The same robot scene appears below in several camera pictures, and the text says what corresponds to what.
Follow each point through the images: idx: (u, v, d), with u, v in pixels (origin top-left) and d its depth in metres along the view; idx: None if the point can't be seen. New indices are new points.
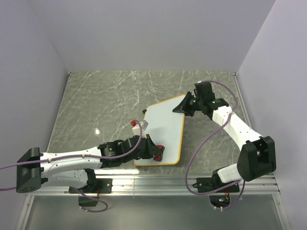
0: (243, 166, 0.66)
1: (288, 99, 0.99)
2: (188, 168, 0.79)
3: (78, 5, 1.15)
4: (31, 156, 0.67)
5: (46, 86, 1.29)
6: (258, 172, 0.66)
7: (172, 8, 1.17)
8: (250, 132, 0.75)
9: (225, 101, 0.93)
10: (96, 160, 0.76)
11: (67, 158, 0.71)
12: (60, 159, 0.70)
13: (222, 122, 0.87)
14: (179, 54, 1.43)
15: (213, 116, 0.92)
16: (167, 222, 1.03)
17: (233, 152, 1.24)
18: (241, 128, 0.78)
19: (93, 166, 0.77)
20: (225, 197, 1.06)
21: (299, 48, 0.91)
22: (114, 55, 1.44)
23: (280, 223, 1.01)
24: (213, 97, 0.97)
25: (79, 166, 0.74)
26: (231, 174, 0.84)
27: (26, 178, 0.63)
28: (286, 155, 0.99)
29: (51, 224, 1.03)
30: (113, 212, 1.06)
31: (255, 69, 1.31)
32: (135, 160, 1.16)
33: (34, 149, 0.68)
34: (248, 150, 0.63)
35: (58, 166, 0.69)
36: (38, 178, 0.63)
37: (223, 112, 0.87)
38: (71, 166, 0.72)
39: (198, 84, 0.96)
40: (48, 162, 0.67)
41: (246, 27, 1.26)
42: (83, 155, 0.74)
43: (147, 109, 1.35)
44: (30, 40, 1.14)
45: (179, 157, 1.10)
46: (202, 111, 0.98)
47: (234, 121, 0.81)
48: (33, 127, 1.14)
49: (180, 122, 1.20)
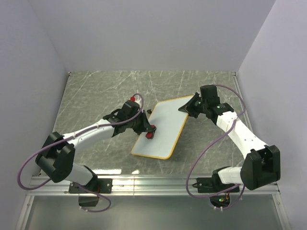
0: (246, 174, 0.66)
1: (287, 100, 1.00)
2: (189, 173, 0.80)
3: (78, 5, 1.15)
4: (54, 138, 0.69)
5: (46, 86, 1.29)
6: (262, 181, 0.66)
7: (173, 8, 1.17)
8: (255, 140, 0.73)
9: (230, 107, 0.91)
10: (109, 128, 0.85)
11: (87, 132, 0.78)
12: (82, 134, 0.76)
13: (226, 128, 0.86)
14: (179, 54, 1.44)
15: (218, 121, 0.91)
16: (167, 222, 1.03)
17: (233, 152, 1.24)
18: (245, 135, 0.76)
19: (107, 132, 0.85)
20: (225, 197, 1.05)
21: (299, 48, 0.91)
22: (114, 55, 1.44)
23: (280, 223, 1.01)
24: (218, 101, 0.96)
25: (96, 136, 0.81)
26: (232, 177, 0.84)
27: (61, 158, 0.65)
28: (285, 154, 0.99)
29: (52, 224, 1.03)
30: (113, 212, 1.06)
31: (254, 69, 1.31)
32: (132, 149, 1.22)
33: (53, 132, 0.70)
34: (253, 160, 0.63)
35: (83, 140, 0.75)
36: (72, 153, 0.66)
37: (227, 118, 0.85)
38: (91, 137, 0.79)
39: (203, 87, 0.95)
40: (74, 138, 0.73)
41: (246, 28, 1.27)
42: (98, 125, 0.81)
43: (157, 104, 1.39)
44: (30, 40, 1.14)
45: (170, 153, 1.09)
46: (206, 115, 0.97)
47: (239, 128, 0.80)
48: (33, 126, 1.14)
49: (181, 121, 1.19)
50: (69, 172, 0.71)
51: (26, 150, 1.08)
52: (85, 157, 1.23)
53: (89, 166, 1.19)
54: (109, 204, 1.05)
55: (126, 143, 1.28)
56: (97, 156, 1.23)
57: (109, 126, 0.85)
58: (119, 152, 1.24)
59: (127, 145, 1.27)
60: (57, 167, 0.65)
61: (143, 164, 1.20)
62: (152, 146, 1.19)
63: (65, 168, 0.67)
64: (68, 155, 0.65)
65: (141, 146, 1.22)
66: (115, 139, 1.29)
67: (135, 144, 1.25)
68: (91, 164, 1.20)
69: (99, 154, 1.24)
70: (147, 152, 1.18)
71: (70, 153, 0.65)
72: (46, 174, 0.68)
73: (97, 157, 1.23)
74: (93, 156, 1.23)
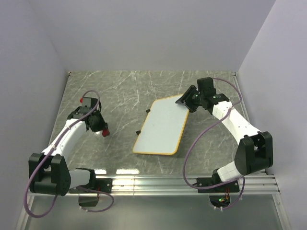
0: (241, 159, 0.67)
1: (287, 98, 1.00)
2: (185, 161, 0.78)
3: (78, 6, 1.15)
4: (37, 159, 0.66)
5: (46, 86, 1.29)
6: (255, 167, 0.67)
7: (172, 8, 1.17)
8: (249, 127, 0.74)
9: (226, 97, 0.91)
10: (79, 124, 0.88)
11: (63, 137, 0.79)
12: (60, 142, 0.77)
13: (221, 116, 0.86)
14: (179, 54, 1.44)
15: (213, 111, 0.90)
16: (167, 222, 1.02)
17: (233, 152, 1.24)
18: (240, 122, 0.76)
19: (81, 129, 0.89)
20: (225, 197, 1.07)
21: (299, 48, 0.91)
22: (114, 55, 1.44)
23: (281, 223, 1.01)
24: (214, 92, 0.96)
25: (74, 135, 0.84)
26: (230, 172, 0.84)
27: (56, 171, 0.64)
28: (286, 154, 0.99)
29: (52, 224, 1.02)
30: (113, 212, 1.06)
31: (255, 69, 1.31)
32: (133, 147, 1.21)
33: (32, 156, 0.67)
34: (245, 144, 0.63)
35: (64, 146, 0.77)
36: (63, 162, 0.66)
37: (223, 106, 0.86)
38: (70, 139, 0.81)
39: (200, 79, 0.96)
40: (54, 149, 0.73)
41: (245, 28, 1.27)
42: (68, 126, 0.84)
43: (153, 102, 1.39)
44: (30, 40, 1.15)
45: (176, 147, 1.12)
46: (203, 106, 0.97)
47: (233, 116, 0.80)
48: (33, 126, 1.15)
49: (183, 119, 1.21)
50: (69, 181, 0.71)
51: (26, 150, 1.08)
52: (85, 157, 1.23)
53: (89, 166, 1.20)
54: (112, 201, 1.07)
55: (126, 143, 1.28)
56: (97, 156, 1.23)
57: (79, 122, 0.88)
58: (118, 152, 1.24)
59: (127, 145, 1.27)
60: (56, 182, 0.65)
61: (143, 164, 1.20)
62: (155, 143, 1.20)
63: (65, 178, 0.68)
64: (60, 165, 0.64)
65: (141, 144, 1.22)
66: (115, 139, 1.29)
67: (136, 142, 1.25)
68: (91, 164, 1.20)
69: (99, 154, 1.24)
70: (148, 149, 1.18)
71: (60, 164, 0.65)
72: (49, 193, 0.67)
73: (97, 157, 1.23)
74: (93, 156, 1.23)
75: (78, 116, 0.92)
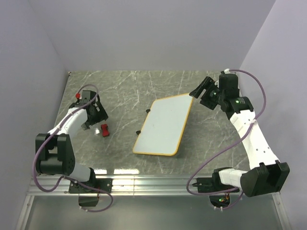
0: (249, 183, 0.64)
1: (286, 99, 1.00)
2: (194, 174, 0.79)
3: (77, 6, 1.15)
4: (43, 138, 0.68)
5: (46, 86, 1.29)
6: (261, 192, 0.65)
7: (172, 9, 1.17)
8: (267, 153, 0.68)
9: (250, 104, 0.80)
10: (81, 111, 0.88)
11: (66, 120, 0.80)
12: (64, 124, 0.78)
13: (240, 129, 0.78)
14: (178, 55, 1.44)
15: (231, 118, 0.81)
16: (167, 222, 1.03)
17: (233, 151, 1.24)
18: (259, 144, 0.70)
19: (82, 116, 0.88)
20: (225, 197, 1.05)
21: (299, 49, 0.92)
22: (114, 55, 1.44)
23: (280, 223, 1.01)
24: (238, 94, 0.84)
25: (77, 120, 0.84)
26: (232, 180, 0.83)
27: (62, 148, 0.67)
28: (286, 154, 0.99)
29: (52, 224, 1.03)
30: (113, 212, 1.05)
31: (254, 69, 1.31)
32: (133, 148, 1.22)
33: (38, 135, 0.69)
34: (258, 174, 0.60)
35: (68, 129, 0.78)
36: (68, 139, 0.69)
37: (244, 118, 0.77)
38: (74, 123, 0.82)
39: (223, 76, 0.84)
40: (60, 129, 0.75)
41: (245, 28, 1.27)
42: (71, 113, 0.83)
43: (153, 101, 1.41)
44: (30, 40, 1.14)
45: (176, 149, 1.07)
46: (221, 107, 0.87)
47: (254, 135, 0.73)
48: (33, 126, 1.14)
49: (183, 119, 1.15)
50: (73, 162, 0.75)
51: (26, 150, 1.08)
52: (85, 157, 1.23)
53: (89, 166, 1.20)
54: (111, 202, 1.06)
55: (126, 143, 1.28)
56: (97, 156, 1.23)
57: (81, 109, 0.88)
58: (118, 152, 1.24)
59: (127, 145, 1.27)
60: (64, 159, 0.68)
61: (143, 164, 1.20)
62: (154, 143, 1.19)
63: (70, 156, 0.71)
64: (67, 141, 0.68)
65: (141, 145, 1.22)
66: (115, 139, 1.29)
67: (136, 142, 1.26)
68: (91, 164, 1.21)
69: (99, 154, 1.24)
70: (148, 149, 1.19)
71: (67, 140, 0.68)
72: (55, 173, 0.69)
73: (97, 157, 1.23)
74: (93, 156, 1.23)
75: (79, 106, 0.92)
